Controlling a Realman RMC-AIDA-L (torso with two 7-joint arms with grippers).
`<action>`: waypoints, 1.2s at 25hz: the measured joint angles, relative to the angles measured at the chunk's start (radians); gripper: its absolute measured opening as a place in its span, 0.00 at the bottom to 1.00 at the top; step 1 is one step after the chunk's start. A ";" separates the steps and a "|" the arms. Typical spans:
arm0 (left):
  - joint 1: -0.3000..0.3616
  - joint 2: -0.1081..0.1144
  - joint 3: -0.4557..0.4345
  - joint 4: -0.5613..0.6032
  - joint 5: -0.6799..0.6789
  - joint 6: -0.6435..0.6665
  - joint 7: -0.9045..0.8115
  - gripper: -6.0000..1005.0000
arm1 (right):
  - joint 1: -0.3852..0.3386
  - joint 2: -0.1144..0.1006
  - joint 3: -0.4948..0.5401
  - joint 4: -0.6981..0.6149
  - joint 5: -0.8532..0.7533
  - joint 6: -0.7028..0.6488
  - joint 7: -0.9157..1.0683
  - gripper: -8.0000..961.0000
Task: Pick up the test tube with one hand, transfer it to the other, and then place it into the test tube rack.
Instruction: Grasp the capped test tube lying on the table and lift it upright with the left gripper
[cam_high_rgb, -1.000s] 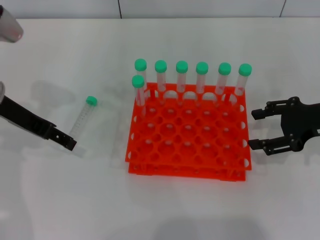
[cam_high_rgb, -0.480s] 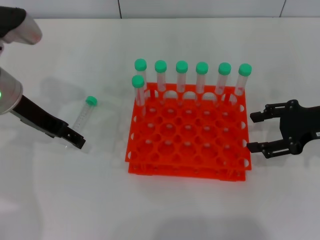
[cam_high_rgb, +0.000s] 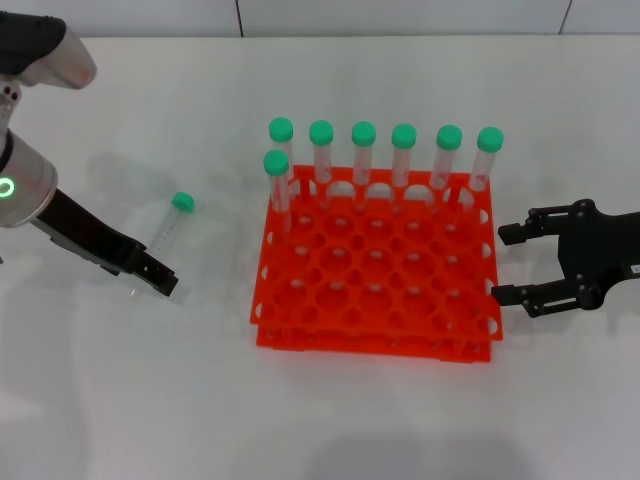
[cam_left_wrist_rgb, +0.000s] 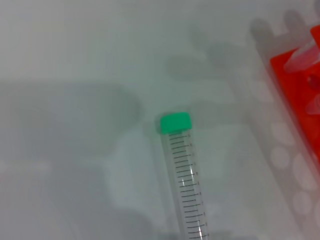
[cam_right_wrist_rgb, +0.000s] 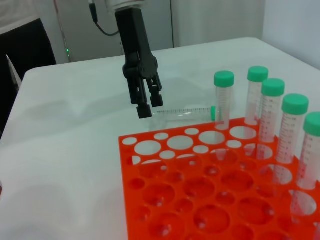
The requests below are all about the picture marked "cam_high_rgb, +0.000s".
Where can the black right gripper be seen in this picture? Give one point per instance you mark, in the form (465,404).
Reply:
(595,250)

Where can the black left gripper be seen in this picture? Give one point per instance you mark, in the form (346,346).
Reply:
(90,230)

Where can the clear test tube green cap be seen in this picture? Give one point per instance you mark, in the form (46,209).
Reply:
(182,201)
(321,132)
(276,162)
(404,136)
(449,137)
(363,134)
(281,130)
(490,140)

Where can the orange plastic test tube rack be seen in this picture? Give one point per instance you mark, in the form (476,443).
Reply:
(375,295)

